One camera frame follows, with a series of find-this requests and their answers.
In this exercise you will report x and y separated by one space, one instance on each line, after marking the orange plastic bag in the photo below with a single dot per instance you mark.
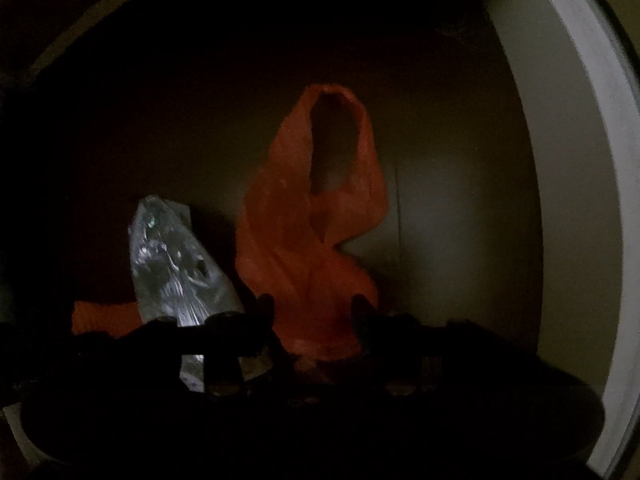
280 240

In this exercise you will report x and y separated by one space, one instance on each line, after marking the white wardrobe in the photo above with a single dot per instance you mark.
575 110

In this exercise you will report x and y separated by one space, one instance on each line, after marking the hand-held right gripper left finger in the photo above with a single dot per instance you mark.
265 310

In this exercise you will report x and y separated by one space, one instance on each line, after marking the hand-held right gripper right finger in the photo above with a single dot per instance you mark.
361 312

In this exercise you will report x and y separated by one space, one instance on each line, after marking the silver foil wrapper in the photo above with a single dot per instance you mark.
165 260

